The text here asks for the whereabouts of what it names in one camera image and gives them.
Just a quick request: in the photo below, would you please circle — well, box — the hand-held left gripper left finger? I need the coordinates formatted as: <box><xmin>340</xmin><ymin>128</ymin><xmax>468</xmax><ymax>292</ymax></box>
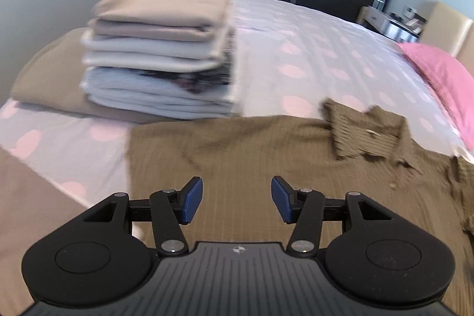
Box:
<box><xmin>82</xmin><ymin>176</ymin><xmax>204</xmax><ymax>256</ymax></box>

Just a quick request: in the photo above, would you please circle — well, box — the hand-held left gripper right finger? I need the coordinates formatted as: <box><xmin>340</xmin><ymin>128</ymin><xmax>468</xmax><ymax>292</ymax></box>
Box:
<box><xmin>270</xmin><ymin>176</ymin><xmax>393</xmax><ymax>258</ymax></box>

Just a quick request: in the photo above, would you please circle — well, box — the striped olive shirt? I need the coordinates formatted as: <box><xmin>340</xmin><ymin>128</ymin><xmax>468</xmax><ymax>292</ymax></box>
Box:
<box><xmin>126</xmin><ymin>97</ymin><xmax>474</xmax><ymax>258</ymax></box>

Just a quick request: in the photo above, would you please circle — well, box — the stack of folded clothes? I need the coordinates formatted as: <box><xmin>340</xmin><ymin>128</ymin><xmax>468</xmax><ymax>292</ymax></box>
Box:
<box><xmin>81</xmin><ymin>0</ymin><xmax>244</xmax><ymax>121</ymax></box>

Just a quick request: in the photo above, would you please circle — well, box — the polka dot bed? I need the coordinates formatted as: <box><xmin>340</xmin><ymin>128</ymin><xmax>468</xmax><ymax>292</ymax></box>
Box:
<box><xmin>0</xmin><ymin>0</ymin><xmax>474</xmax><ymax>214</ymax></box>

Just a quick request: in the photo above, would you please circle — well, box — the beige folded blanket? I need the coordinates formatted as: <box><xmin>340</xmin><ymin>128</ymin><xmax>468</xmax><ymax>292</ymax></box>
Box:
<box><xmin>10</xmin><ymin>27</ymin><xmax>164</xmax><ymax>125</ymax></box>

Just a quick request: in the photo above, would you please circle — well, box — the pink pillow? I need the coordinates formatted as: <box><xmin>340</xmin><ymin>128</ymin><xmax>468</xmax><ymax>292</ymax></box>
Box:
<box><xmin>398</xmin><ymin>42</ymin><xmax>474</xmax><ymax>154</ymax></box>

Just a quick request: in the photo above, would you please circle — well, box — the white nightstand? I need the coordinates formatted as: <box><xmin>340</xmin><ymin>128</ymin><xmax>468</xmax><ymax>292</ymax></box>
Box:
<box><xmin>357</xmin><ymin>5</ymin><xmax>427</xmax><ymax>43</ymax></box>

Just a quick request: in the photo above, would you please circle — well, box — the cream padded headboard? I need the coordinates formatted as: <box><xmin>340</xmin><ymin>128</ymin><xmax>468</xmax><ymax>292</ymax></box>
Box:
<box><xmin>418</xmin><ymin>1</ymin><xmax>474</xmax><ymax>60</ymax></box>

